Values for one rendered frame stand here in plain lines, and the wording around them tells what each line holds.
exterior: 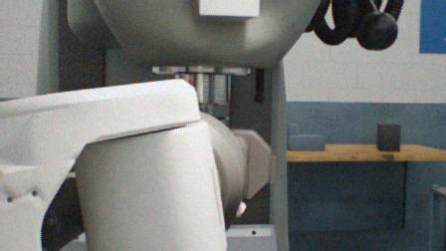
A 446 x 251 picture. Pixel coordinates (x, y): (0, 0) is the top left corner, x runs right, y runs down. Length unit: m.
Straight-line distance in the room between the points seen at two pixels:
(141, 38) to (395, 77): 4.77
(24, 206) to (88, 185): 0.06
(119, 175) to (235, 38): 0.20
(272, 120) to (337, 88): 4.09
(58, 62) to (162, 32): 0.47
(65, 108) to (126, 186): 0.05
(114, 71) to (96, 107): 0.65
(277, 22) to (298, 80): 4.46
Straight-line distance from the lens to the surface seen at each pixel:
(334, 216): 5.12
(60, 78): 0.92
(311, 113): 4.96
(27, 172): 0.25
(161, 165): 0.29
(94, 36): 0.66
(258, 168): 0.50
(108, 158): 0.30
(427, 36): 5.33
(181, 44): 0.47
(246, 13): 0.43
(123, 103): 0.28
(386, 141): 4.48
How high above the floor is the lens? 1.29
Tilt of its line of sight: 3 degrees down
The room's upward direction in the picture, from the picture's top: 1 degrees clockwise
